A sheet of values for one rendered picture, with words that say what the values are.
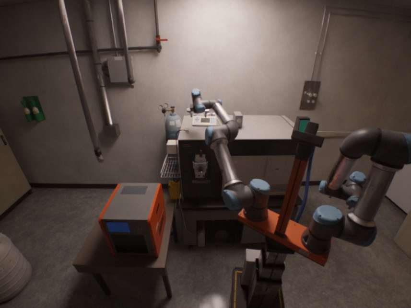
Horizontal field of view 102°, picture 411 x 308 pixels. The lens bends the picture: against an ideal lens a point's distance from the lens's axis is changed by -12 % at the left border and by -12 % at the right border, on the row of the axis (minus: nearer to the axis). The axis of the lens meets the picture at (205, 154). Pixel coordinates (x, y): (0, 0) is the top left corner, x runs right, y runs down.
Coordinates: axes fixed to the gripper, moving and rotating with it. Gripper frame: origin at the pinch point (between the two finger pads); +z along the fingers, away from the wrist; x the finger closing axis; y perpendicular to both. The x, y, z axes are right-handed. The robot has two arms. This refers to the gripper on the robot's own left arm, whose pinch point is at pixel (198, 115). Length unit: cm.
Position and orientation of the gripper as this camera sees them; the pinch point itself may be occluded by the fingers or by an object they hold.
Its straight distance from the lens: 180.4
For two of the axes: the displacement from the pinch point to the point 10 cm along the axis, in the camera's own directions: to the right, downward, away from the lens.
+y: 0.5, -9.1, 4.2
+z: 0.4, 4.2, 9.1
